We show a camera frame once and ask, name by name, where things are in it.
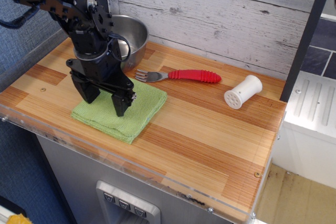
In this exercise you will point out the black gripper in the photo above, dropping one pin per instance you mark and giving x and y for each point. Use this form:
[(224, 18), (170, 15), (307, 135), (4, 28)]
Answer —
[(92, 74)]

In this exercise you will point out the green towel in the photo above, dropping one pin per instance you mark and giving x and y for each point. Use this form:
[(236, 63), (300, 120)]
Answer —
[(101, 115)]

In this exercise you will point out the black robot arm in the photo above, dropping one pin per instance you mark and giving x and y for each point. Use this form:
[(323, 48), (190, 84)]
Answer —
[(86, 22)]

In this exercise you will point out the stainless steel bowl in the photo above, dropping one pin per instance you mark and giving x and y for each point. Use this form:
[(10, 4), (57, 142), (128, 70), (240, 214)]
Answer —
[(136, 33)]

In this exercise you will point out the grey metal cabinet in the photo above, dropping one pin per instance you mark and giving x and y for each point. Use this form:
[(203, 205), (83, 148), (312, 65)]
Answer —
[(77, 176)]

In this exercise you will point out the silver button panel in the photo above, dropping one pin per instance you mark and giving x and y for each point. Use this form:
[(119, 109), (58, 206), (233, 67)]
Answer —
[(119, 206)]

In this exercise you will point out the white plastic spool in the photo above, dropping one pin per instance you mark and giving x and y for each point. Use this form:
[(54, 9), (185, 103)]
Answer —
[(236, 97)]

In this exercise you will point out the clear acrylic edge guard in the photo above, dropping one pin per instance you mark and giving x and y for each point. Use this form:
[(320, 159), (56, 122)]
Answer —
[(213, 158)]

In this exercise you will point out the white grooved appliance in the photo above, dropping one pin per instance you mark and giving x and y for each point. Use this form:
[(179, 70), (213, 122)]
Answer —
[(306, 140)]

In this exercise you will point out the fork with red handle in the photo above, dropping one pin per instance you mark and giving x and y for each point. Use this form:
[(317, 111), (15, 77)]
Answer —
[(197, 75)]

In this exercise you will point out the dark vertical post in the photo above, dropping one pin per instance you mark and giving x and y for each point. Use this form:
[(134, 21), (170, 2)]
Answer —
[(306, 38)]

